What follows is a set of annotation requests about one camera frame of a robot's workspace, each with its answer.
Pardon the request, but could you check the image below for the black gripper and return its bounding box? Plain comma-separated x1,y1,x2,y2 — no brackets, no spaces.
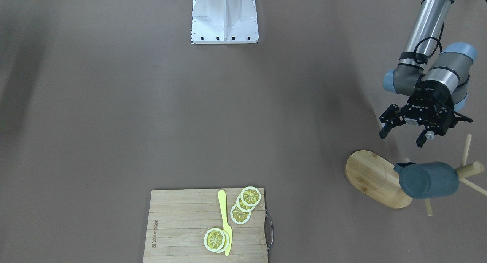
379,81,458,147

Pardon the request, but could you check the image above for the dark teal mug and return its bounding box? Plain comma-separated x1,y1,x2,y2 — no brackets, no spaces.
393,162,460,199

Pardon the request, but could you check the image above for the wooden cutting board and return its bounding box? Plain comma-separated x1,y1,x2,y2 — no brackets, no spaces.
143,187,273,263

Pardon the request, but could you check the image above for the wooden cup storage rack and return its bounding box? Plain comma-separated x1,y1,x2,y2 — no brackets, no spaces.
345,134,486,217

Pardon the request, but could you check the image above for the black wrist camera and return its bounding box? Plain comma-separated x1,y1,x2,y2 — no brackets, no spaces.
449,110,473,128

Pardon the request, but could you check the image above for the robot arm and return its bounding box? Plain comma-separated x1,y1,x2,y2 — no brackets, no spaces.
379,0,477,147

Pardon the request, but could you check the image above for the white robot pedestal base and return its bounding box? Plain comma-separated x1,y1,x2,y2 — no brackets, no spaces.
190,0,259,45

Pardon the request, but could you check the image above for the yellow plastic knife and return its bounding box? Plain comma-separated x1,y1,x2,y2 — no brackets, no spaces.
218,190,233,256

